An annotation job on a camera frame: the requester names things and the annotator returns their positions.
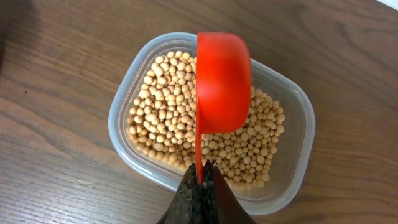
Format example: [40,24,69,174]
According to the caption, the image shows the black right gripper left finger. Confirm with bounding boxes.
[157,164,201,224]

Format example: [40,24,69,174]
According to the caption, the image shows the red measuring scoop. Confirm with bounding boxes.
[195,32,252,184]

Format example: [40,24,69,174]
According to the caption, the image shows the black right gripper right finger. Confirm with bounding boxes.
[203,160,256,224]

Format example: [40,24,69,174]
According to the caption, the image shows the soybeans in container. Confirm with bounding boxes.
[127,51,285,190]

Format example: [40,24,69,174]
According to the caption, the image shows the clear plastic container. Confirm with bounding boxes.
[108,32,315,215]

